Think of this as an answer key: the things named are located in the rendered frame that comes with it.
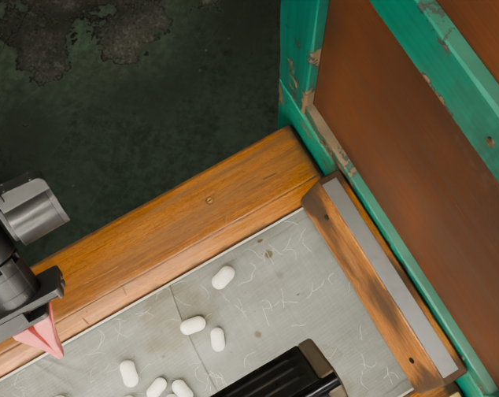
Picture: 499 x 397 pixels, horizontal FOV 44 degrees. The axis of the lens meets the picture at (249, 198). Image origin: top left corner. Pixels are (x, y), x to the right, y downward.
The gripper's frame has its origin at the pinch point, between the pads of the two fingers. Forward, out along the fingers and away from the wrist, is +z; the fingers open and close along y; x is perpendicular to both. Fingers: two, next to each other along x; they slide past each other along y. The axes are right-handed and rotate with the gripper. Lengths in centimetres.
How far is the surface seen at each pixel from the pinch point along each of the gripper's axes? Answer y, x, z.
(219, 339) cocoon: 18.0, 1.9, 12.0
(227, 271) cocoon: 23.5, 6.6, 5.7
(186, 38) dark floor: 48, 115, -6
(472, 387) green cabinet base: 43, -17, 23
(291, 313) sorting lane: 28.7, 2.0, 14.4
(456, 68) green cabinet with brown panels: 42, -34, -24
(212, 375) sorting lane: 14.8, 1.0, 16.1
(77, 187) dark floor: 1, 100, 14
